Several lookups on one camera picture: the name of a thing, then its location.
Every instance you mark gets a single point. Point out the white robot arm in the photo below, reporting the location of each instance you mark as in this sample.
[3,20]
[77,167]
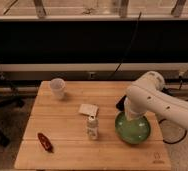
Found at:
[145,94]

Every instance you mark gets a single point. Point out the small clear bottle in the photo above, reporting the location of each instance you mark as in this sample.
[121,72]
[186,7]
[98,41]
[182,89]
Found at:
[92,127]

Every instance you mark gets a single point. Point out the black rectangular phone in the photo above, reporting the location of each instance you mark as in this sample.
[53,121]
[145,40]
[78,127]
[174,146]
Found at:
[120,104]

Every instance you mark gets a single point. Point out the white plastic cup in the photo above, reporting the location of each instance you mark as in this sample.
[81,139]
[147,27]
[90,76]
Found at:
[57,87]

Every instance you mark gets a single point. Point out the red chili pepper toy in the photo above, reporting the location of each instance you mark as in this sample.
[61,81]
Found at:
[45,142]

